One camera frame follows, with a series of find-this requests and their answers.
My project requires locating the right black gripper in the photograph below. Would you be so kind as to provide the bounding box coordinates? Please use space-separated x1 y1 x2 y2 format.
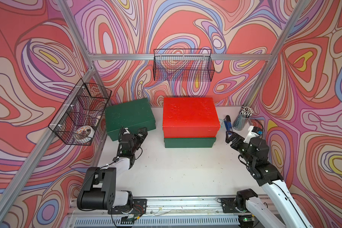
225 130 255 166

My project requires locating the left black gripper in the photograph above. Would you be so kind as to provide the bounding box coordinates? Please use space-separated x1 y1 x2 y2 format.
129 127 146 156

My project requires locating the green shoebox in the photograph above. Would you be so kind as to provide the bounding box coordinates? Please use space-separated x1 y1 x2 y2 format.
105 98 156 141
164 137 216 148

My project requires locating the red shoebox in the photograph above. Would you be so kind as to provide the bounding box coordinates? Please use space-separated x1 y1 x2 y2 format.
162 97 220 138

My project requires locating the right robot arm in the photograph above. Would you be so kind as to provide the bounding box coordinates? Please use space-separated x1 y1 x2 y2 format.
225 127 312 228

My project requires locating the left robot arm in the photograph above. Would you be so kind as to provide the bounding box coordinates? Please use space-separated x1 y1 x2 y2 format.
77 127 148 214

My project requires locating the blue black stapler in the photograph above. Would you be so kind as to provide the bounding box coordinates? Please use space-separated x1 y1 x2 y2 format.
224 115 233 135

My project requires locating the mesh cup of pencils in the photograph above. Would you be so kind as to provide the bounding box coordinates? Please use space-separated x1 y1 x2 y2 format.
232 106 254 131

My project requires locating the tape roll in basket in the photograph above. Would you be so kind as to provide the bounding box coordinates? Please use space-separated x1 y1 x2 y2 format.
74 125 95 143

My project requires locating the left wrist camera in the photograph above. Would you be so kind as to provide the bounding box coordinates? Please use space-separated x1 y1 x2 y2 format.
123 128 131 135

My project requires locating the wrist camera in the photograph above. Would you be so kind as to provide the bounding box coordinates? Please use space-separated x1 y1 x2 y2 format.
123 128 131 135
243 125 263 143

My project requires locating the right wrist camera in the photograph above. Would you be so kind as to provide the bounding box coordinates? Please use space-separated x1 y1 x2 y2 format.
243 125 263 143

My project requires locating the black wire basket left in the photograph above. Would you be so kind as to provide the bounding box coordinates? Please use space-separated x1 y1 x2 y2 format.
48 79 112 146

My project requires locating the black wire basket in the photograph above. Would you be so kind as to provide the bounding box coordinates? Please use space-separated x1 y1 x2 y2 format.
48 79 112 146
153 47 215 82

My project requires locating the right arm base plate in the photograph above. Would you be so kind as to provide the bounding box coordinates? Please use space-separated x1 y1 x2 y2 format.
216 197 250 213

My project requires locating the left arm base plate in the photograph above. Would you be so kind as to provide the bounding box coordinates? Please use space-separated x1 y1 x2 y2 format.
108 198 147 215

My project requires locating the black wire basket back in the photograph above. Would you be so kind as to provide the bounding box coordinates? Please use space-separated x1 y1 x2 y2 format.
153 47 215 82

